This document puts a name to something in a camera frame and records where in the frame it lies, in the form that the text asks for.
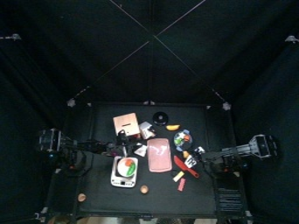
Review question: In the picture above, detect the white round plate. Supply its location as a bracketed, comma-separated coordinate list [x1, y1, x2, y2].
[116, 157, 137, 179]

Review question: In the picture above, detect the pink toy stick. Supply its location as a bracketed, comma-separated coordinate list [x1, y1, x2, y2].
[176, 177, 186, 193]

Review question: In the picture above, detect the green toy pepper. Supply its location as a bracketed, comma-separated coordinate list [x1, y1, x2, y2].
[125, 162, 137, 177]

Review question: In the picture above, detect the pink rectangular plate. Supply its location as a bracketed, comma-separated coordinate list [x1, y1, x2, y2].
[145, 137, 173, 173]

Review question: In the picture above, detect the white wedge toy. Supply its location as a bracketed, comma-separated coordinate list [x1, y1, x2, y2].
[133, 144, 148, 158]

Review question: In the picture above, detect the wooden block box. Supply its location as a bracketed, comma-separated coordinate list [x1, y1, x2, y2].
[112, 112, 141, 137]

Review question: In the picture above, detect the yellow toy corn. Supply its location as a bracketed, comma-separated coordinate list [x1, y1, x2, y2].
[172, 171, 185, 183]

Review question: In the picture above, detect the blue bowl with toy vegetables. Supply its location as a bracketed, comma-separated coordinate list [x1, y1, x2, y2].
[172, 129, 193, 149]

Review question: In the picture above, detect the red toy knife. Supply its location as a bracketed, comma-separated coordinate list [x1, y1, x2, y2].
[172, 155, 201, 179]

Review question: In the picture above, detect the white toy carton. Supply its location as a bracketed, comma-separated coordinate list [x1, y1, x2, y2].
[137, 121, 157, 140]

